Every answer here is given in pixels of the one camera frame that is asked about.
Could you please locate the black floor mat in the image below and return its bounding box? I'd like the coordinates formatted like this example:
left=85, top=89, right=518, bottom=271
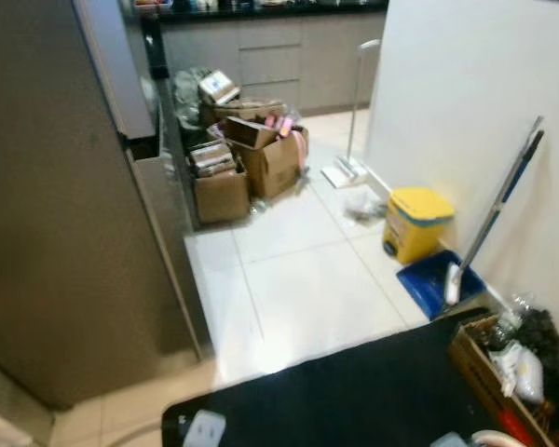
left=160, top=306, right=505, bottom=447

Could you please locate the long cardboard box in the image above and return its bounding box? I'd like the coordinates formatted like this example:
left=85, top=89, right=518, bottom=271
left=446, top=311, right=559, bottom=447

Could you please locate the white floor squeegee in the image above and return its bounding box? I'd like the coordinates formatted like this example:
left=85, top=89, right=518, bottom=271
left=320, top=38, right=382, bottom=190

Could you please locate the low cardboard box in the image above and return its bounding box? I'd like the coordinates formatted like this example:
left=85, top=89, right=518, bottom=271
left=190, top=164, right=253, bottom=225

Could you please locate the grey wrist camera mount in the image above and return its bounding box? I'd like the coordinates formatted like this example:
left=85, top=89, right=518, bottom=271
left=181, top=409, right=227, bottom=447
left=428, top=430, right=470, bottom=447

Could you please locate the grey fridge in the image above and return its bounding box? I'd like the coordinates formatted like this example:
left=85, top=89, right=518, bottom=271
left=0, top=0, right=213, bottom=412

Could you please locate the clear plastic wrapper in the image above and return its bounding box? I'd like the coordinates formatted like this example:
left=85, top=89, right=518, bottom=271
left=342, top=190, right=390, bottom=225

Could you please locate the clear plastic bottle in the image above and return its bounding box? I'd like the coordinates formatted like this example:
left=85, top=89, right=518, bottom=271
left=488, top=291, right=535, bottom=351

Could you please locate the grey green bag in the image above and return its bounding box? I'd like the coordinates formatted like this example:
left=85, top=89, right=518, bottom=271
left=171, top=66, right=211, bottom=128

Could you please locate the white labelled carton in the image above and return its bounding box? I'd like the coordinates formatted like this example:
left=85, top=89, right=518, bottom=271
left=197, top=69, right=242, bottom=106

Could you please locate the blue dustpan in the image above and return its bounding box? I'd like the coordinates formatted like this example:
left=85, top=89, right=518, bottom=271
left=395, top=249, right=488, bottom=323

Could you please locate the white filled plastic bag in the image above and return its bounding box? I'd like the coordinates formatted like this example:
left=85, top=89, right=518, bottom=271
left=491, top=339, right=547, bottom=407

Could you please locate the grey kitchen cabinet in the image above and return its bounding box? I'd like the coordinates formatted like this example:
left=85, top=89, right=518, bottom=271
left=157, top=0, right=389, bottom=119

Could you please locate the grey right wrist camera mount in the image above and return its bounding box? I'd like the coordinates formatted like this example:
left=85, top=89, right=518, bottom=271
left=428, top=430, right=470, bottom=447

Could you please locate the black cloth bundle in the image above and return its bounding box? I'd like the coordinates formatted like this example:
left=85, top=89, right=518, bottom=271
left=511, top=306, right=559, bottom=440

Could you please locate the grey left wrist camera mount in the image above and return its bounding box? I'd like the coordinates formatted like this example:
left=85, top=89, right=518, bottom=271
left=181, top=409, right=227, bottom=447

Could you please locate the small open cardboard box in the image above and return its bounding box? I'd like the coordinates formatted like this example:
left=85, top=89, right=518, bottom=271
left=221, top=115, right=281, bottom=151

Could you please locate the large cardboard box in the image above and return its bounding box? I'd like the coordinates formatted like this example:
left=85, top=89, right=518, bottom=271
left=233, top=126, right=309, bottom=200

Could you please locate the yellow bin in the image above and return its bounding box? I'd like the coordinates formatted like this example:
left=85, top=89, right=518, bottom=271
left=382, top=185, right=457, bottom=266

